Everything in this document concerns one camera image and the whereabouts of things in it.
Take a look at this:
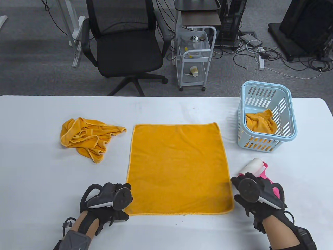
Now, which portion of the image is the person's left hand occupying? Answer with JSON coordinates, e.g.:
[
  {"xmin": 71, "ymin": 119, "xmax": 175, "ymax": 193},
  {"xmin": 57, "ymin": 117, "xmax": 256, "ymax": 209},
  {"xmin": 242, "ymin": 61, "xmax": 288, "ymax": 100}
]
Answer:
[{"xmin": 83, "ymin": 182, "xmax": 133, "ymax": 236}]

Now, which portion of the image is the person's right hand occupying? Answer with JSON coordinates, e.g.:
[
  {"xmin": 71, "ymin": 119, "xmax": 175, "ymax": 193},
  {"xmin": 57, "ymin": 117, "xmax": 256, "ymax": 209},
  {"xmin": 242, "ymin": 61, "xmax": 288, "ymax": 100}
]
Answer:
[{"xmin": 231, "ymin": 173, "xmax": 294, "ymax": 235}]

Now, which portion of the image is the pink lint roller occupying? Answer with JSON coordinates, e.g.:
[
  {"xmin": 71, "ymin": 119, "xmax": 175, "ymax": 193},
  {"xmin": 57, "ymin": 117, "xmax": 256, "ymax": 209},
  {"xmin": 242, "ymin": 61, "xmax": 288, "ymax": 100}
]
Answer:
[{"xmin": 239, "ymin": 158, "xmax": 280, "ymax": 198}]

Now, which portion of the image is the yellow square towel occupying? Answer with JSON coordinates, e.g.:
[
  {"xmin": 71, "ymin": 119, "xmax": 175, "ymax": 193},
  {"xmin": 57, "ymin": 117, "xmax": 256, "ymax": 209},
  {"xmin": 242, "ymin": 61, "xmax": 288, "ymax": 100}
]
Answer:
[
  {"xmin": 61, "ymin": 118, "xmax": 127, "ymax": 164},
  {"xmin": 126, "ymin": 122, "xmax": 234, "ymax": 216},
  {"xmin": 245, "ymin": 109, "xmax": 279, "ymax": 151}
]

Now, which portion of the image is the person's left forearm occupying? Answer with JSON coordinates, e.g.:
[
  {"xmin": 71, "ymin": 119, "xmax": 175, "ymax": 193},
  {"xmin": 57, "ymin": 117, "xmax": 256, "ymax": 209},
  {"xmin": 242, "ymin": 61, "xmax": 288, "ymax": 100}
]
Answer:
[{"xmin": 52, "ymin": 211, "xmax": 104, "ymax": 250}]

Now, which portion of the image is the black and white hand controller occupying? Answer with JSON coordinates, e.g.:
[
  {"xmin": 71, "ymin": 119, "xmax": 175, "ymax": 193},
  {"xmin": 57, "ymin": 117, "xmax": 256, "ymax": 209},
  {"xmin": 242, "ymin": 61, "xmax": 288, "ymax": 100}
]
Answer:
[
  {"xmin": 80, "ymin": 182, "xmax": 133, "ymax": 211},
  {"xmin": 238, "ymin": 178, "xmax": 285, "ymax": 210}
]

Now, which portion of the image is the light blue plastic basket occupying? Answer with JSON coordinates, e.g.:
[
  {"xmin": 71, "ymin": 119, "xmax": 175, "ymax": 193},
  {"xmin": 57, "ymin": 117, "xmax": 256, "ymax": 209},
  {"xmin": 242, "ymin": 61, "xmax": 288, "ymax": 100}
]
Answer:
[{"xmin": 237, "ymin": 81, "xmax": 298, "ymax": 153}]

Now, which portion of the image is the white power strip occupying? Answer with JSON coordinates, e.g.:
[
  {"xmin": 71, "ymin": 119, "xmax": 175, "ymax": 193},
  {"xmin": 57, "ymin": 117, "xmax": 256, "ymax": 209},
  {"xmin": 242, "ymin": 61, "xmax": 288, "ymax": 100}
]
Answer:
[{"xmin": 258, "ymin": 46, "xmax": 265, "ymax": 71}]

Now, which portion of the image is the black office chair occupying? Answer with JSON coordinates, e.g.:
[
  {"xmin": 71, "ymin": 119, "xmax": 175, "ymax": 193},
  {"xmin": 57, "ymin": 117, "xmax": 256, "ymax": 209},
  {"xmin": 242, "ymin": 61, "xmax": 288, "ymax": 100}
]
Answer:
[{"xmin": 81, "ymin": 0, "xmax": 169, "ymax": 97}]

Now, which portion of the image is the white rolling cart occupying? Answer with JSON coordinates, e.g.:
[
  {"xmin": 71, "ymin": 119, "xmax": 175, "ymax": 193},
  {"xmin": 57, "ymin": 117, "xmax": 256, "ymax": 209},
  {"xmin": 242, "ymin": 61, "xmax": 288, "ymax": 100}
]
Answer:
[{"xmin": 176, "ymin": 26, "xmax": 217, "ymax": 91}]

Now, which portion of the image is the grey power adapter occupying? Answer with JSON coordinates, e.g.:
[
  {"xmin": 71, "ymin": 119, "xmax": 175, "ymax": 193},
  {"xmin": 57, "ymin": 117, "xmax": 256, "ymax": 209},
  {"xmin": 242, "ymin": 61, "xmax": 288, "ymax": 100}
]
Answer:
[{"xmin": 239, "ymin": 34, "xmax": 263, "ymax": 48}]

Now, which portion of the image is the white desk leg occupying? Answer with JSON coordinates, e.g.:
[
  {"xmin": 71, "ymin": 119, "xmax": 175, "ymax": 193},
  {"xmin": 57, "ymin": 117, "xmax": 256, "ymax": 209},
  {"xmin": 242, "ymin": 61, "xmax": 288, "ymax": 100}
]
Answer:
[{"xmin": 56, "ymin": 0, "xmax": 86, "ymax": 67}]

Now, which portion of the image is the black computer tower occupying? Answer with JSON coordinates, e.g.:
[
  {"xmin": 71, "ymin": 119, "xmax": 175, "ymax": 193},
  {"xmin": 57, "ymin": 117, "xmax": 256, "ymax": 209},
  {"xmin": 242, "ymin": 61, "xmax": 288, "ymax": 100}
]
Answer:
[{"xmin": 215, "ymin": 0, "xmax": 247, "ymax": 50}]

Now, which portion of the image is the black display stand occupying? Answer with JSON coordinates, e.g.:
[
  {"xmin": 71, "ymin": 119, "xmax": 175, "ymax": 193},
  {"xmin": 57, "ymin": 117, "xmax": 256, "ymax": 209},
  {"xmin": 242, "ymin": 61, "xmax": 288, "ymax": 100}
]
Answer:
[{"xmin": 268, "ymin": 0, "xmax": 333, "ymax": 62}]

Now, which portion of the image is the brown shelf board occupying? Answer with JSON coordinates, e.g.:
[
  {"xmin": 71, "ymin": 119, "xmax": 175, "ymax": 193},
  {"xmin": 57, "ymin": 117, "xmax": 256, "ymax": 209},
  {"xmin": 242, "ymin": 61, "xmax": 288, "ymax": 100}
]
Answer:
[{"xmin": 181, "ymin": 11, "xmax": 222, "ymax": 26}]

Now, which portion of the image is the black tray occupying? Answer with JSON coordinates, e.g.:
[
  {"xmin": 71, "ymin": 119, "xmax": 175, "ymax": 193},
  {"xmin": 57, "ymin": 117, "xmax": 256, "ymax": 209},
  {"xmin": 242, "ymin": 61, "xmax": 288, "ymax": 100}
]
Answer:
[{"xmin": 174, "ymin": 0, "xmax": 221, "ymax": 11}]

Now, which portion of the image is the black wrist camera strap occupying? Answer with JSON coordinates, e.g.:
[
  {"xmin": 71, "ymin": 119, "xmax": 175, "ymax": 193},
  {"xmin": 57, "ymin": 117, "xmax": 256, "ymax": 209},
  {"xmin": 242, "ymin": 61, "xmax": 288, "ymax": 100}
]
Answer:
[
  {"xmin": 269, "ymin": 226, "xmax": 317, "ymax": 250},
  {"xmin": 56, "ymin": 217, "xmax": 91, "ymax": 250}
]

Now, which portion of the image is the white floor cable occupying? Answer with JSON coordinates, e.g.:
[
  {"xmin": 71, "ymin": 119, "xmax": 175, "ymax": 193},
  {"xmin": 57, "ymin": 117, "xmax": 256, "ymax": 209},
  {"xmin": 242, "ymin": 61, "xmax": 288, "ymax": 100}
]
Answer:
[{"xmin": 264, "ymin": 66, "xmax": 323, "ymax": 79}]

